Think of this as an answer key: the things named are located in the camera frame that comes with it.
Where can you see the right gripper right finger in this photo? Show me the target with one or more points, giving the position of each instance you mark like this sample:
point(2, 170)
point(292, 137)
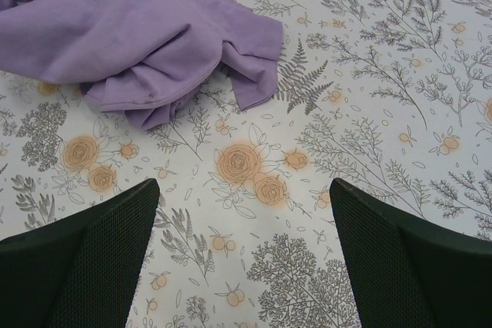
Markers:
point(406, 271)

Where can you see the purple t-shirt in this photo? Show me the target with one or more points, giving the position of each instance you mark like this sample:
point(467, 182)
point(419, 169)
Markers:
point(143, 58)

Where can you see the floral table mat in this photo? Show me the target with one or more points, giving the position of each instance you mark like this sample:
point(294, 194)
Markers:
point(394, 96)

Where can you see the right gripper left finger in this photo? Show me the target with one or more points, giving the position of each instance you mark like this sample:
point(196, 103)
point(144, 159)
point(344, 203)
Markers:
point(82, 270)

